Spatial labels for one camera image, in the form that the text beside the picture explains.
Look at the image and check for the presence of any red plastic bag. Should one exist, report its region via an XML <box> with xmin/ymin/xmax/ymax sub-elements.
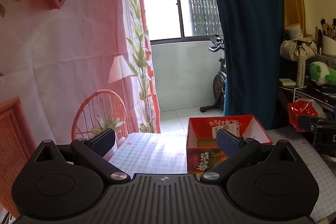
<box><xmin>287</xmin><ymin>98</ymin><xmax>326</xmax><ymax>132</ymax></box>

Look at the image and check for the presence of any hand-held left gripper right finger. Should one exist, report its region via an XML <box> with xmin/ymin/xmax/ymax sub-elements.
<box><xmin>201</xmin><ymin>128</ymin><xmax>300</xmax><ymax>185</ymax></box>

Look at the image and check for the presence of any white fabric bundle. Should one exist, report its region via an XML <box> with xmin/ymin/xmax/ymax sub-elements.
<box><xmin>285</xmin><ymin>23</ymin><xmax>305</xmax><ymax>41</ymax></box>

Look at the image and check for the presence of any window with dark frame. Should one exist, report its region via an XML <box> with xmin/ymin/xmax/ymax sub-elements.
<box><xmin>141</xmin><ymin>0</ymin><xmax>223</xmax><ymax>44</ymax></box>

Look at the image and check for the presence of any green and white plush toy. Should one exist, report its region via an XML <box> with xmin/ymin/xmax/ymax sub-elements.
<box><xmin>309</xmin><ymin>61</ymin><xmax>336</xmax><ymax>86</ymax></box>

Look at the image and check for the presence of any white wire rack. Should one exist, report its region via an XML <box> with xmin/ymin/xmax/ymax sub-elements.
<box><xmin>292</xmin><ymin>85</ymin><xmax>336</xmax><ymax>102</ymax></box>

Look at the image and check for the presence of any yellow sticky note pad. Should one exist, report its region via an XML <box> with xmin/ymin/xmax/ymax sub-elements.
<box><xmin>279</xmin><ymin>78</ymin><xmax>297</xmax><ymax>87</ymax></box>

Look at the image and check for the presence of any red strawberry print cardboard box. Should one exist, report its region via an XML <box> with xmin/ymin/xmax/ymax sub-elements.
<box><xmin>186</xmin><ymin>114</ymin><xmax>273</xmax><ymax>174</ymax></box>

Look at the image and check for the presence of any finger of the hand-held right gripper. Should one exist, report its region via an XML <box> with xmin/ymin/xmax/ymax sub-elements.
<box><xmin>297</xmin><ymin>114</ymin><xmax>319</xmax><ymax>133</ymax></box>

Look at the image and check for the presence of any white spray bottle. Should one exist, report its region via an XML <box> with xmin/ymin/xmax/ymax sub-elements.
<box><xmin>297</xmin><ymin>55</ymin><xmax>306</xmax><ymax>87</ymax></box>

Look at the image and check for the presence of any cream fabric bag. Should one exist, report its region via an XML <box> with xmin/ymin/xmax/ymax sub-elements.
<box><xmin>280</xmin><ymin>39</ymin><xmax>318</xmax><ymax>59</ymax></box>

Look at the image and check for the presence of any pink printed backdrop cloth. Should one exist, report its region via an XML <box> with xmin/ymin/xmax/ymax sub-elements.
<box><xmin>0</xmin><ymin>0</ymin><xmax>161</xmax><ymax>220</ymax></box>

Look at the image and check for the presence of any dark desk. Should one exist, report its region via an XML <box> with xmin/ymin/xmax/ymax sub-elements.
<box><xmin>278</xmin><ymin>55</ymin><xmax>336</xmax><ymax>115</ymax></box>

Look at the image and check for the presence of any white brush holder cup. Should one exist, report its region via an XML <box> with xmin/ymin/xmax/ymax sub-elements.
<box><xmin>322</xmin><ymin>34</ymin><xmax>336</xmax><ymax>56</ymax></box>

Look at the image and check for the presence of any exercise bike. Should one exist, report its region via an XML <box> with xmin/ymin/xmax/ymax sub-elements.
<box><xmin>199</xmin><ymin>35</ymin><xmax>227</xmax><ymax>113</ymax></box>

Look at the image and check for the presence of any dark blue curtain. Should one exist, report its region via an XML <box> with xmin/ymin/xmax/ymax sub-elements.
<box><xmin>205</xmin><ymin>0</ymin><xmax>285</xmax><ymax>130</ymax></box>

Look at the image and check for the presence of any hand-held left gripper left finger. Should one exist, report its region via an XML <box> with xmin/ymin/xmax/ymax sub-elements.
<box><xmin>34</xmin><ymin>128</ymin><xmax>132</xmax><ymax>184</ymax></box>

